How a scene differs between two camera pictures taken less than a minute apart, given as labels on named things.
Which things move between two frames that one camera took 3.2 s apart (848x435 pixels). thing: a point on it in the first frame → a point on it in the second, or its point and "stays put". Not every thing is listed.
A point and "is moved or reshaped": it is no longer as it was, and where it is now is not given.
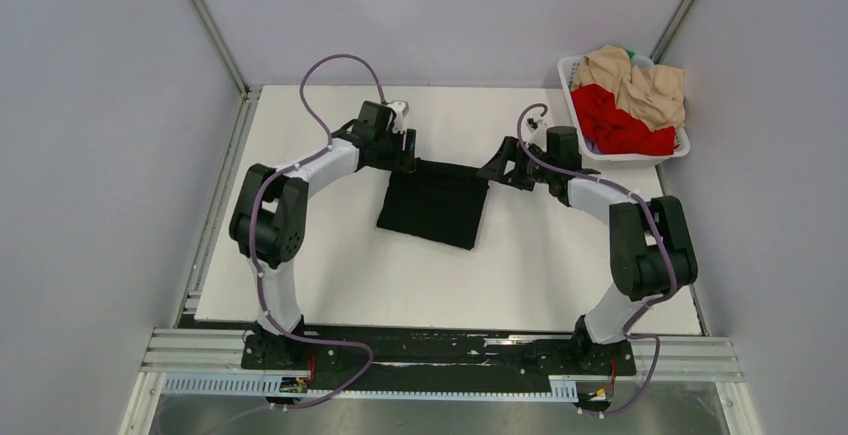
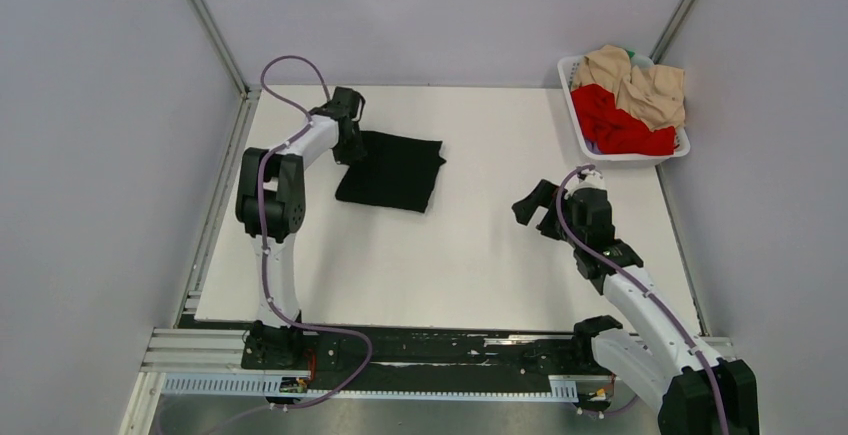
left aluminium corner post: (249, 91) stays put
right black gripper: (510, 150) → (543, 195)
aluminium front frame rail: (190, 351) stays put
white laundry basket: (567, 65) stays put
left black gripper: (403, 161) → (354, 155)
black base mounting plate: (369, 358) stays put
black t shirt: (440, 200) is moved or reshaped
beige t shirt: (653, 93) stays put
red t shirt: (613, 130) stays put
